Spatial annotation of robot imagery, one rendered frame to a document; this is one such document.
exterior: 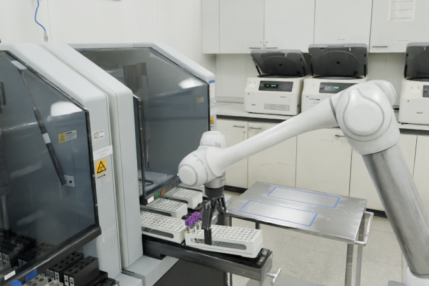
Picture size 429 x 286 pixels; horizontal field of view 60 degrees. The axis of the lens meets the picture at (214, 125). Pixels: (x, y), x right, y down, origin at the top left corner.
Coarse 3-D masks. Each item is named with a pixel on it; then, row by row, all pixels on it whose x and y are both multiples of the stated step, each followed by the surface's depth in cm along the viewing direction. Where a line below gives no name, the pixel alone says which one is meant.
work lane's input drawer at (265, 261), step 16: (144, 240) 156; (160, 240) 153; (176, 256) 150; (192, 256) 146; (208, 256) 142; (224, 256) 140; (240, 256) 142; (256, 256) 142; (272, 256) 145; (240, 272) 137; (256, 272) 134
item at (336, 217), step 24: (264, 192) 198; (288, 192) 198; (312, 192) 197; (240, 216) 172; (264, 216) 171; (288, 216) 170; (312, 216) 170; (336, 216) 169; (360, 216) 169; (336, 240) 152; (360, 240) 191; (360, 264) 193
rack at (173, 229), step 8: (144, 216) 163; (152, 216) 164; (160, 216) 163; (168, 216) 162; (144, 224) 156; (152, 224) 157; (160, 224) 157; (168, 224) 155; (176, 224) 155; (184, 224) 156; (144, 232) 157; (152, 232) 160; (160, 232) 160; (168, 232) 160; (176, 232) 149; (176, 240) 150
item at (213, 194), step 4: (204, 188) 142; (208, 188) 140; (212, 188) 140; (216, 188) 140; (220, 188) 140; (204, 192) 143; (208, 192) 140; (212, 192) 139; (216, 192) 140; (220, 192) 140; (208, 196) 140; (212, 196) 140; (216, 196) 140; (220, 196) 141; (208, 200) 141; (212, 200) 140; (216, 200) 143; (212, 204) 140; (212, 208) 142
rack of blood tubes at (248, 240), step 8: (184, 232) 148; (200, 232) 147; (216, 232) 145; (224, 232) 145; (232, 232) 144; (240, 232) 143; (248, 232) 143; (256, 232) 142; (200, 240) 152; (216, 240) 141; (224, 240) 140; (232, 240) 138; (240, 240) 137; (248, 240) 137; (256, 240) 137; (200, 248) 146; (208, 248) 144; (216, 248) 142; (224, 248) 141; (232, 248) 139; (240, 248) 142; (248, 248) 136; (256, 248) 137; (248, 256) 136
